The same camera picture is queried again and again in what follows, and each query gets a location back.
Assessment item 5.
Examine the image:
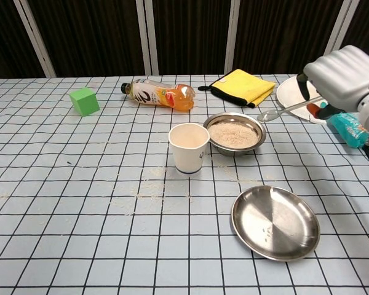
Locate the white paper cup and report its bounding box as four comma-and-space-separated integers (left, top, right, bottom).
168, 122, 210, 177

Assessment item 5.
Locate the orange drink bottle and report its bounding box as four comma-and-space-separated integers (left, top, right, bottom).
121, 78, 196, 113

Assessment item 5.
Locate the bowl of grain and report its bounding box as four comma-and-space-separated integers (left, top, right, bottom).
202, 112, 267, 157

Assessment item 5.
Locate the metal spoon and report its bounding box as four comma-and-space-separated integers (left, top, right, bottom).
257, 95, 323, 122

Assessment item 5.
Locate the teal snack packet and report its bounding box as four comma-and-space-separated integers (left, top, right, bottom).
327, 112, 369, 149

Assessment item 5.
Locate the green cube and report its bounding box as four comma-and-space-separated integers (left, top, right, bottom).
69, 87, 100, 118

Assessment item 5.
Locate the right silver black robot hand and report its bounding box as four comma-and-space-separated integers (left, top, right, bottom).
296, 45, 369, 122

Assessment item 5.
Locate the yellow cloth with black trim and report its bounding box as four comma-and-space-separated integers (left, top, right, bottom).
197, 68, 277, 109

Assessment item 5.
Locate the white paper plate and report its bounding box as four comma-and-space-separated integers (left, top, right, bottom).
276, 76, 330, 124

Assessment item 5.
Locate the checkered blue tablecloth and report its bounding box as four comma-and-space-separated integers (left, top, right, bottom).
0, 73, 369, 295

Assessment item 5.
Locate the white screen frame post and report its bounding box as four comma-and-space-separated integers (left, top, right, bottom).
135, 0, 159, 76
318, 0, 357, 74
224, 0, 241, 75
12, 0, 57, 78

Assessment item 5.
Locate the metal dish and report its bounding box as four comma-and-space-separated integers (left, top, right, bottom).
231, 185, 322, 262

